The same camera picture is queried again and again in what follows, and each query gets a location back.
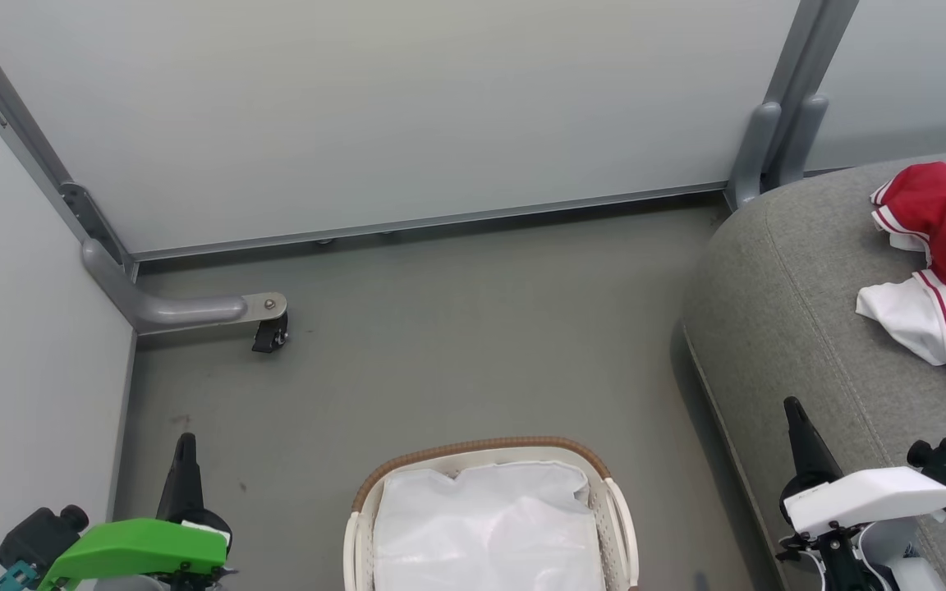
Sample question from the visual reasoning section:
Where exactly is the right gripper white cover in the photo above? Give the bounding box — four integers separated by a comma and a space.
775, 396, 946, 591

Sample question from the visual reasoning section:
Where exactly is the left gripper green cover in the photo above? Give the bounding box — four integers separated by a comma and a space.
36, 433, 236, 591

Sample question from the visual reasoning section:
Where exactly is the grey fabric sofa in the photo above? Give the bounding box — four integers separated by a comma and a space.
681, 148, 946, 591

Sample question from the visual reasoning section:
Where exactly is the black caster wheel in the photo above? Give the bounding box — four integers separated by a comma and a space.
252, 314, 290, 354

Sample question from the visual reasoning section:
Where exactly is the grey partition foot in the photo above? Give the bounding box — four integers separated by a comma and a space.
81, 238, 287, 336

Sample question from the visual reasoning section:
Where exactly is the white laundry basket brown rim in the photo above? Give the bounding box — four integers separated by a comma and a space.
343, 437, 640, 591

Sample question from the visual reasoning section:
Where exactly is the white basket liner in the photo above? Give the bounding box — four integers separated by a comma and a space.
373, 460, 607, 591

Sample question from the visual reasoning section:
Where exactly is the grey partition post with feet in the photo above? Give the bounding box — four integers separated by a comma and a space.
723, 0, 860, 211

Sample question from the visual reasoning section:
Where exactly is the grey partition bottom rail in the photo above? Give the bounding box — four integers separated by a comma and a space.
132, 182, 728, 262

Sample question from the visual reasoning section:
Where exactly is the grey partition frame post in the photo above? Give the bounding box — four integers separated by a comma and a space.
0, 8, 139, 278

